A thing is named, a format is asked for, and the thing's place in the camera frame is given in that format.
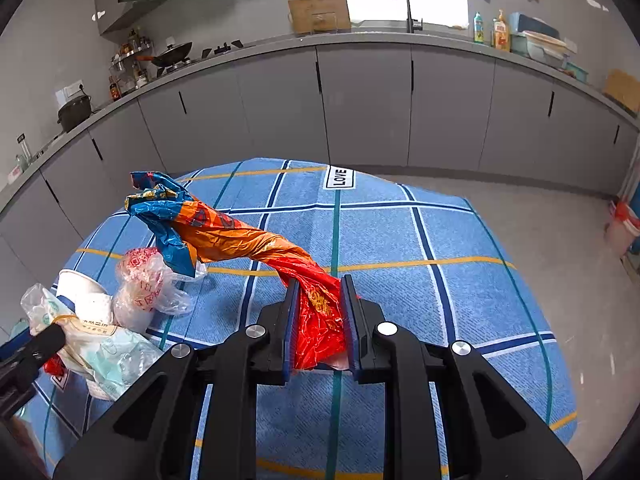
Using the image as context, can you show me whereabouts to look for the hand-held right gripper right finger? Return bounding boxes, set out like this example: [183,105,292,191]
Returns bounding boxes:
[341,274,584,480]

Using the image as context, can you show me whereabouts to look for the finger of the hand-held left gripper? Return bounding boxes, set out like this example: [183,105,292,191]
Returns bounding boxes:
[0,326,67,387]

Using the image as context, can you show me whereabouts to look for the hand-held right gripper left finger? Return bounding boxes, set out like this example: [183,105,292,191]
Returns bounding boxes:
[52,279,302,480]

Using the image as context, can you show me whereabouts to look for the white paper cup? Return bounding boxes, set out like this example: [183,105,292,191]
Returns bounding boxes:
[55,269,113,331]

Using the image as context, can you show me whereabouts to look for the clear green-print plastic bag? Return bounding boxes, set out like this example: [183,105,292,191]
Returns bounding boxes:
[20,282,166,401]

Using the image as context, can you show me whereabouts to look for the orange red blue plastic bag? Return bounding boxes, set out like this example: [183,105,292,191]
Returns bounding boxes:
[125,171,351,371]

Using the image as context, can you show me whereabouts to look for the clear red-print plastic bag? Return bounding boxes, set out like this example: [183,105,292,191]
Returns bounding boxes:
[114,247,208,333]

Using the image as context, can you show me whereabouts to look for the blue plaid tablecloth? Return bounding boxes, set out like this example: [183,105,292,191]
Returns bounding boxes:
[20,157,578,480]

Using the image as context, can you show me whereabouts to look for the grey kitchen counter cabinets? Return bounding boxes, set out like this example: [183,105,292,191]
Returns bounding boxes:
[0,32,640,306]

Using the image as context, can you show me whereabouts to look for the black rice cooker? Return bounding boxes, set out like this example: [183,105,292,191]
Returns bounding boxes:
[56,94,93,133]

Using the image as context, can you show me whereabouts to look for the gas stove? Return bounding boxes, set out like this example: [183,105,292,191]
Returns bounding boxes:
[157,40,246,78]

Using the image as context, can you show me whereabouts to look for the black wok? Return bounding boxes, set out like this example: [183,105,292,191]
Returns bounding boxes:
[136,41,193,68]

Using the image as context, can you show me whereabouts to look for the metal spice rack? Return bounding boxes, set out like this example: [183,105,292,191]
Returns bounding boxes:
[111,27,151,88]

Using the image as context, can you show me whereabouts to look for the wooden cutting board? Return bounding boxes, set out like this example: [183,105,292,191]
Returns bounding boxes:
[288,0,352,35]

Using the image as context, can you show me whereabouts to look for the dark kitchen faucet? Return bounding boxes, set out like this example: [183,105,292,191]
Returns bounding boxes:
[390,0,423,34]

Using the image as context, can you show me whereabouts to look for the yellow detergent bottle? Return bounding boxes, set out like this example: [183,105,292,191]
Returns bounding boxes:
[492,9,512,52]

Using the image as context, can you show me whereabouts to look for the dish rack with containers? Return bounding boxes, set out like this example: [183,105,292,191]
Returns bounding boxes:
[510,11,588,81]

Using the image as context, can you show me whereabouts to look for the brown cardboard box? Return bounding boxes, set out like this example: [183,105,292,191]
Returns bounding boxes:
[602,69,640,113]

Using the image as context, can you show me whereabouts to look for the white wall socket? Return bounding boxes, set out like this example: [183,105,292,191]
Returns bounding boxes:
[55,80,83,103]

